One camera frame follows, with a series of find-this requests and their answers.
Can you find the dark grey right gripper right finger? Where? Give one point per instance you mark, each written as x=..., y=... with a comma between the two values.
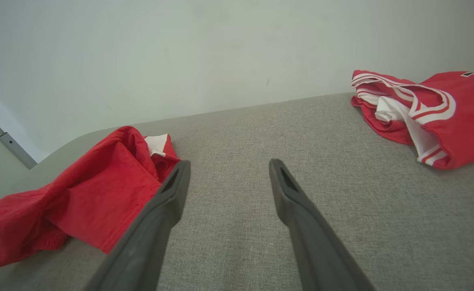
x=317, y=250

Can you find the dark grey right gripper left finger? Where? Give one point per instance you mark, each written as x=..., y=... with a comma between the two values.
x=148, y=242

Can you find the red shorts white stripes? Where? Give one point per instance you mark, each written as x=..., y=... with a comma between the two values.
x=91, y=194

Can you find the red white basketball jersey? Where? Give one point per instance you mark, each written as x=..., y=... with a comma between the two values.
x=463, y=113

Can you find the grey metal wall rail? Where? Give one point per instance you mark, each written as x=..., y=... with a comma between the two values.
x=14, y=147

